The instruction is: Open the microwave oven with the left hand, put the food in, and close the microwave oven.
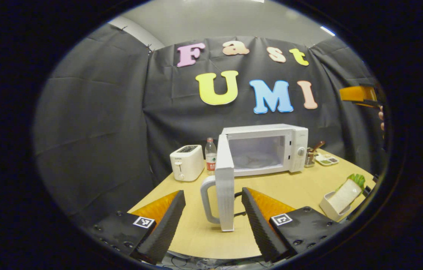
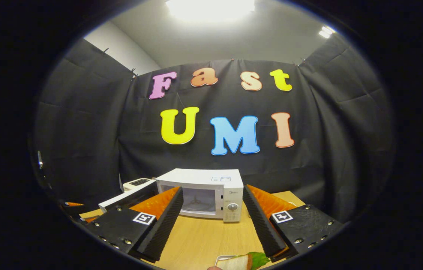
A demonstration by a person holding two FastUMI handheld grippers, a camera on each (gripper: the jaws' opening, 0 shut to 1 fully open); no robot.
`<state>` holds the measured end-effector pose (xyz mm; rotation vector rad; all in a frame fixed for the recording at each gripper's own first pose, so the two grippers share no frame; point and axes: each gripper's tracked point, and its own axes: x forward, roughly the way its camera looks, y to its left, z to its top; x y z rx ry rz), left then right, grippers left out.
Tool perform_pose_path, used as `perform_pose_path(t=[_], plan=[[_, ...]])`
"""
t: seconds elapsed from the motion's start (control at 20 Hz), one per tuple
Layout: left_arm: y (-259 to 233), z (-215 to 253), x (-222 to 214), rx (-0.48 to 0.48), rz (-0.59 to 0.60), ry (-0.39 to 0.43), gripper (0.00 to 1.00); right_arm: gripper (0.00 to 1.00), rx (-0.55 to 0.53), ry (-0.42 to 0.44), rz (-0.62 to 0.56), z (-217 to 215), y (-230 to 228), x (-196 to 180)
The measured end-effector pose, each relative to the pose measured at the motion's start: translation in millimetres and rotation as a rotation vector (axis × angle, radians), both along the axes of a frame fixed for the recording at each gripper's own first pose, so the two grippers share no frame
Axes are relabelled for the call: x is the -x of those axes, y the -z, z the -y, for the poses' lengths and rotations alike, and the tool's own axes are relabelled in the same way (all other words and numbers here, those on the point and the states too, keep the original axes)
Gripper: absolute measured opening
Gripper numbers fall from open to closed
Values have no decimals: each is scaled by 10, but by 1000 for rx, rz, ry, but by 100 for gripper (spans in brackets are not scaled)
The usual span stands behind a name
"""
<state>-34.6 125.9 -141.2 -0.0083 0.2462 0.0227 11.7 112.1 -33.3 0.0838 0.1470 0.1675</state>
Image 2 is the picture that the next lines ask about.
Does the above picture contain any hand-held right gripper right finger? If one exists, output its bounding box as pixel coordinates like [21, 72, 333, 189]
[243, 184, 343, 263]

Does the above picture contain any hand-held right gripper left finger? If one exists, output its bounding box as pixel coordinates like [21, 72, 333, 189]
[83, 186, 184, 263]

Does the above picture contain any sandwich with lettuce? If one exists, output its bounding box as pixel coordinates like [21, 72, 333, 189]
[216, 252, 272, 270]

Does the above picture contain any white microwave oven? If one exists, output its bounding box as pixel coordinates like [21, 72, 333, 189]
[98, 168, 244, 222]

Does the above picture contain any white ridged plate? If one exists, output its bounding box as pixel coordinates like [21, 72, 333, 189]
[215, 255, 238, 266]

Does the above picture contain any white toaster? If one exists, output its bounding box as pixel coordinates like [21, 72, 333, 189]
[122, 178, 153, 192]

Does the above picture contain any black backdrop cloth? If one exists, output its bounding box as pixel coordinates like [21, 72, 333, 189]
[33, 36, 396, 225]

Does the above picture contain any small ceiling light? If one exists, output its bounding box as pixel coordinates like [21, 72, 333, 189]
[318, 25, 336, 39]

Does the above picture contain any large ceiling light panel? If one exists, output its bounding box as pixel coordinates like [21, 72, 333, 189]
[165, 0, 256, 21]

